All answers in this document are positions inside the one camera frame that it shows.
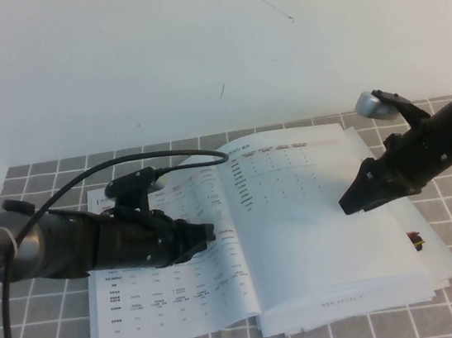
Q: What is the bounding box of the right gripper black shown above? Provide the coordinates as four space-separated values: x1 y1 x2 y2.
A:
326 100 452 218

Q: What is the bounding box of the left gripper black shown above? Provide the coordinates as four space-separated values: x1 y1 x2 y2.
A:
88 198 222 278

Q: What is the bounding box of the white product catalogue book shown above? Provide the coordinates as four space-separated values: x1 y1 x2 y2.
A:
64 113 437 338

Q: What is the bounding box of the white brochure with pinkish edge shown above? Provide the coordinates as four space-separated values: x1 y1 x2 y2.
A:
259 112 452 337

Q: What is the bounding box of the white brochure with web address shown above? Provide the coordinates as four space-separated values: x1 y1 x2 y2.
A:
253 270 440 337

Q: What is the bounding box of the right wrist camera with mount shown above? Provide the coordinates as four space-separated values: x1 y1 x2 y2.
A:
352 83 432 136

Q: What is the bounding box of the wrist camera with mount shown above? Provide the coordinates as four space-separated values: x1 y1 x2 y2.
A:
102 164 170 218
352 83 432 136

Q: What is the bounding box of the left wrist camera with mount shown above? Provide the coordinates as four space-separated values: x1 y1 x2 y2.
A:
102 164 170 218

